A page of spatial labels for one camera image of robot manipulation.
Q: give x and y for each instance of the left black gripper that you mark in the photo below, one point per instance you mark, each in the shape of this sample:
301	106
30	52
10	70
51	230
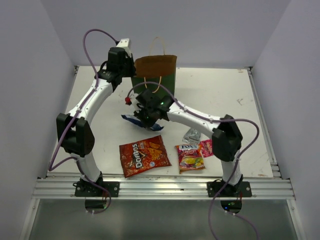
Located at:
132	72

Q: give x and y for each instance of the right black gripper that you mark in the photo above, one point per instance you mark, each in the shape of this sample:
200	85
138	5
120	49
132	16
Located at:
138	113

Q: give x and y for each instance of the blue snack bag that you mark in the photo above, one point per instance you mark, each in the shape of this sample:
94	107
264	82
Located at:
134	120

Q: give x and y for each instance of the green paper bag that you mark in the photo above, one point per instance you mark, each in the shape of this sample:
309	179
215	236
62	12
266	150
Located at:
154	71

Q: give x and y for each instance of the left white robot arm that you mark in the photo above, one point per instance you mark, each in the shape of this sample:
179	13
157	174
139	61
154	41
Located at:
74	128

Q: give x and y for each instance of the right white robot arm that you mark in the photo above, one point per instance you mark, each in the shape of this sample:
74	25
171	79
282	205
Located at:
223	131

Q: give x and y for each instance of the red Doritos bag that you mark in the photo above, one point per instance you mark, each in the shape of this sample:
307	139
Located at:
143	155

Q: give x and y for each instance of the Fox's fruits candy bag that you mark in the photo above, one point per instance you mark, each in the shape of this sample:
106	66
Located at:
190	157

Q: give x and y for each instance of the small pink candy bag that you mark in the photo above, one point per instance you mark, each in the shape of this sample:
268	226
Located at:
206	148

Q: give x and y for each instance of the silver foil packet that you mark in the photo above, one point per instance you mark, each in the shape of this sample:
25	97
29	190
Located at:
192	137

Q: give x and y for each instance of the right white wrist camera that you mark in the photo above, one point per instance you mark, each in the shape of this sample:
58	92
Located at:
129	100

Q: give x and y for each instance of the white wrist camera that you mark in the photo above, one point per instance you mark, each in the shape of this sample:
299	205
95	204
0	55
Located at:
125	43
129	100

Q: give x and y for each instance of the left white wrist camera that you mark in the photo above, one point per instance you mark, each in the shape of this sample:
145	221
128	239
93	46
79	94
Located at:
125	43

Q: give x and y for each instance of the aluminium frame rail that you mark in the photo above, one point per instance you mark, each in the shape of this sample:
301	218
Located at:
165	188

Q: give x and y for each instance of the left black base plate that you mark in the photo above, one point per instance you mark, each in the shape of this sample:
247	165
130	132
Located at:
87	189

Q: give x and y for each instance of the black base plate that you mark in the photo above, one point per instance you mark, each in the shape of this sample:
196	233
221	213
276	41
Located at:
87	189
215	190

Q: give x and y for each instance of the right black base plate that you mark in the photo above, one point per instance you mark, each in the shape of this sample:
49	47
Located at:
215	190

